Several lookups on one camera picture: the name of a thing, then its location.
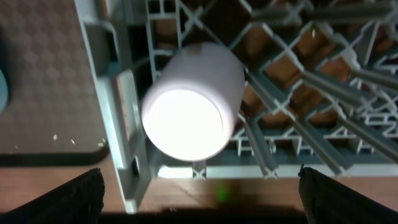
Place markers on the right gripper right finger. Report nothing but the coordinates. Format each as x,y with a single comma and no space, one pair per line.
325,200

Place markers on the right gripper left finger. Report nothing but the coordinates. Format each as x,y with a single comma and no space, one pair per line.
79,200

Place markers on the light blue bowl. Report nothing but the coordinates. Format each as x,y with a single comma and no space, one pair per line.
4,92

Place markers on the pink cup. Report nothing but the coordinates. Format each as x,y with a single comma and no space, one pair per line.
190,111

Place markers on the grey dishwasher rack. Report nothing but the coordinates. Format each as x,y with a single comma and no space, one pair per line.
320,85

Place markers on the brown serving tray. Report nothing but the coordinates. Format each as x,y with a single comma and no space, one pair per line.
53,116

